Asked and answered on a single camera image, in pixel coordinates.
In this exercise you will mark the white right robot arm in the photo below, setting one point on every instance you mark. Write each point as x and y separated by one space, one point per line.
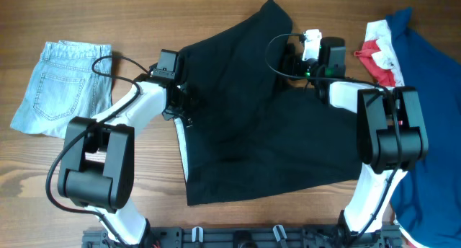
391 132

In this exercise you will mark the navy blue garment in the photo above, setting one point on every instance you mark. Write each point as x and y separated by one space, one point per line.
427 200

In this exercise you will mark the light blue denim shorts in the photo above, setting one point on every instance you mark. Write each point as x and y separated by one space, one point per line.
63 86

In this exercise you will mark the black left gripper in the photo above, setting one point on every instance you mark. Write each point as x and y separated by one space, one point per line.
181 106

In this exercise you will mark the red and white garment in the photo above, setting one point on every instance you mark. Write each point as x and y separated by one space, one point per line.
378 56

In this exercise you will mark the black shorts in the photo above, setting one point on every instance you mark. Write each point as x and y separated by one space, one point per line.
252 134

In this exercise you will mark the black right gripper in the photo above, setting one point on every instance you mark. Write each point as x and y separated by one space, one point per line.
292 64

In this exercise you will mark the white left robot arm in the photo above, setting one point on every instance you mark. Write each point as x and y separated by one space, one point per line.
96 167

